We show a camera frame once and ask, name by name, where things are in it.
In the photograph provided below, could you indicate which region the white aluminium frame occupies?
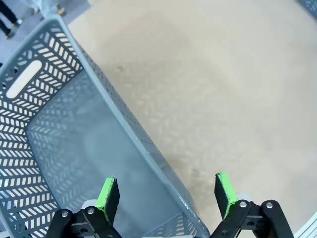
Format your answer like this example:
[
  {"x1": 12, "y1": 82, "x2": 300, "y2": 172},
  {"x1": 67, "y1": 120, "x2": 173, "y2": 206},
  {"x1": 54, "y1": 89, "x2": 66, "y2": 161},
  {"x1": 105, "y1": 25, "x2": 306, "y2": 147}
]
[{"x1": 293, "y1": 215, "x2": 317, "y2": 238}]

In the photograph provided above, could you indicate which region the grey plastic basket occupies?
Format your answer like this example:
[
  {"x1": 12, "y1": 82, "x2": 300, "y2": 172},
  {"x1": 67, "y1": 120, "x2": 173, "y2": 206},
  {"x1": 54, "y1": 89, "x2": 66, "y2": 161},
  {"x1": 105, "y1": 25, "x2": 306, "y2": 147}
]
[
  {"x1": 0, "y1": 14, "x2": 211, "y2": 238},
  {"x1": 298, "y1": 0, "x2": 317, "y2": 13}
]

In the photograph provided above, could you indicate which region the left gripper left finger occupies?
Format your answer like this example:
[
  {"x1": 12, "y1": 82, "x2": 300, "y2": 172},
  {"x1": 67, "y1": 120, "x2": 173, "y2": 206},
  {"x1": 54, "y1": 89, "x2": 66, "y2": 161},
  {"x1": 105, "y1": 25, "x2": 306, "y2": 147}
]
[{"x1": 47, "y1": 176, "x2": 122, "y2": 238}]

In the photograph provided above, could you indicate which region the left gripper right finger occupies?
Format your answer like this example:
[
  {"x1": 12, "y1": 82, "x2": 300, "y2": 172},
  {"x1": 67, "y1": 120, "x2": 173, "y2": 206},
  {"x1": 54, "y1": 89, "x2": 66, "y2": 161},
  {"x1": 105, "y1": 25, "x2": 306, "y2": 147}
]
[{"x1": 210, "y1": 172, "x2": 295, "y2": 238}]

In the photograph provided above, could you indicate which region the bystander in black trousers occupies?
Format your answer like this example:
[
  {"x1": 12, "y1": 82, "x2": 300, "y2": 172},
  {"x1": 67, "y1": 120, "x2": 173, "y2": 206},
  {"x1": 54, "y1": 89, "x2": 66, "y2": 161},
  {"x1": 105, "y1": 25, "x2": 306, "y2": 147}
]
[{"x1": 0, "y1": 0, "x2": 23, "y2": 38}]

